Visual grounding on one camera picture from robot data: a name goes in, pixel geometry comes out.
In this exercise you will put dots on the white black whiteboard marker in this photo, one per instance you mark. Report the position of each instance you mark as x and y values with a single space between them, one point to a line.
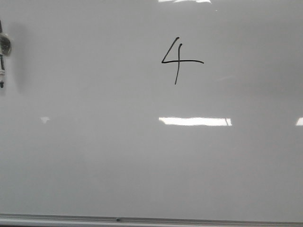
2 67

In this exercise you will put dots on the black magnet marker holder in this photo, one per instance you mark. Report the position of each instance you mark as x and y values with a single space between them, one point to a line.
5 45

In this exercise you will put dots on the white whiteboard with aluminium frame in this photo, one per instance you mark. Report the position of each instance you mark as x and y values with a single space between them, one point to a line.
152 113

